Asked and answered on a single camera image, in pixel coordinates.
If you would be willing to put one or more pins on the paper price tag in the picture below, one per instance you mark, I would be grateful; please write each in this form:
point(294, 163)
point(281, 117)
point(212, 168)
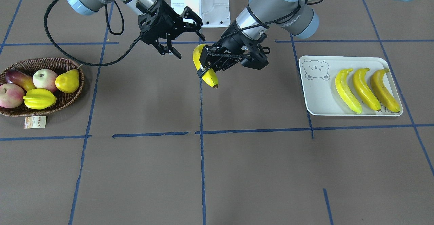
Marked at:
point(35, 122)

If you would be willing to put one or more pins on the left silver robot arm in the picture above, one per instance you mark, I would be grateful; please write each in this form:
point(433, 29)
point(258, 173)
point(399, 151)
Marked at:
point(295, 16)

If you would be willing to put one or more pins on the pale green red apple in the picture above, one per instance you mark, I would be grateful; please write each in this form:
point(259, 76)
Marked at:
point(45, 79)

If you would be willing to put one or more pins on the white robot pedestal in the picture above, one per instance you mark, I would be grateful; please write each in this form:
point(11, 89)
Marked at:
point(214, 13)

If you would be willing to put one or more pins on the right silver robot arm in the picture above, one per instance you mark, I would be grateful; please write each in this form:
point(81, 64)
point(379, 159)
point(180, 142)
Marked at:
point(89, 7)

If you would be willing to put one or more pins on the yellow pear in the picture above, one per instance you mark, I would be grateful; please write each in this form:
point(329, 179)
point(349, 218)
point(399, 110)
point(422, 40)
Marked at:
point(68, 82)

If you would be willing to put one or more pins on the white bear tray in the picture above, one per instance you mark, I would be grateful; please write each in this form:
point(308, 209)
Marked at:
point(318, 74)

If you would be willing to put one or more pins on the yellow starfruit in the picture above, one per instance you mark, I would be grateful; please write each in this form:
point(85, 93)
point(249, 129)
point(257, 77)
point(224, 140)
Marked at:
point(39, 99)

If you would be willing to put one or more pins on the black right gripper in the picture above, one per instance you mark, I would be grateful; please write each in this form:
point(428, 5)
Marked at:
point(170, 21)

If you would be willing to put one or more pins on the yellow banana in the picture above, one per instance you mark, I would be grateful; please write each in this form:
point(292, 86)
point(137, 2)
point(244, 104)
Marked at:
point(382, 93)
point(205, 72)
point(363, 90)
point(345, 92)

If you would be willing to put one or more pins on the brown wicker basket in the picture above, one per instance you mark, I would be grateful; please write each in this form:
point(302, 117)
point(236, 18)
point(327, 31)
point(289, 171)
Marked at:
point(56, 64)

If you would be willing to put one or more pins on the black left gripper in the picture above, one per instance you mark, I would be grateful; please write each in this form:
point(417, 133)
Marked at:
point(232, 46)

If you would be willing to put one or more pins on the dark purple plum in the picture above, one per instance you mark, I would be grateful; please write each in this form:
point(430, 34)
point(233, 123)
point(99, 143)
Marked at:
point(21, 79)

